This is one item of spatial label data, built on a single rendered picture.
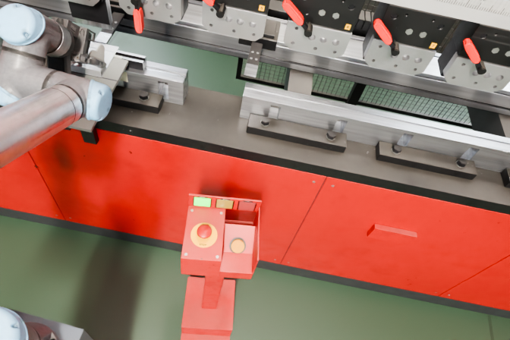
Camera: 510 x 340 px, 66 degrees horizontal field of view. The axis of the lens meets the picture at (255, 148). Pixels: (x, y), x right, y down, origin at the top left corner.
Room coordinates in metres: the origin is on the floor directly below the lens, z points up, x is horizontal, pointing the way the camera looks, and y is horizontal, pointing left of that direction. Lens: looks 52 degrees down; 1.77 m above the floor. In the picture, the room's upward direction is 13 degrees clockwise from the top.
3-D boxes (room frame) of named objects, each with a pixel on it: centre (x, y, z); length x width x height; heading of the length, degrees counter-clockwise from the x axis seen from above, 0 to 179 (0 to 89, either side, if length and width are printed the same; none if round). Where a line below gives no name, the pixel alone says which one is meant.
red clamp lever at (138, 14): (0.75, 0.34, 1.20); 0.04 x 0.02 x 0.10; 2
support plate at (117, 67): (0.66, 0.49, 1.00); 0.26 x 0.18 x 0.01; 2
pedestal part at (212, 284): (0.45, 0.03, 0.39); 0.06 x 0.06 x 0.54; 9
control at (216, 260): (0.45, 0.03, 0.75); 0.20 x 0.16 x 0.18; 99
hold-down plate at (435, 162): (0.79, -0.51, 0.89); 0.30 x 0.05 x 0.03; 92
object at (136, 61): (0.81, 0.47, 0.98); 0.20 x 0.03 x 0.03; 92
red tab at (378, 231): (0.69, -0.53, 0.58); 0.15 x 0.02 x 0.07; 92
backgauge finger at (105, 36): (0.97, 0.51, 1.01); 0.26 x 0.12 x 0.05; 2
